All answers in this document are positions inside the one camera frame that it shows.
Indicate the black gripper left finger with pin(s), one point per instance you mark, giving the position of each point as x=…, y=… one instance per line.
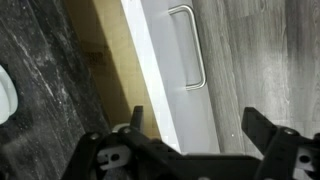
x=110, y=156

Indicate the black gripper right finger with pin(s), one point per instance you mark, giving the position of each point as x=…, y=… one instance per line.
x=286, y=153

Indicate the white drawer with wooden interior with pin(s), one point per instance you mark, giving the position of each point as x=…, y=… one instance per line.
x=173, y=66

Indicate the white ceramic mug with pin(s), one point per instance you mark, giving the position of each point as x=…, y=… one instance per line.
x=6, y=96

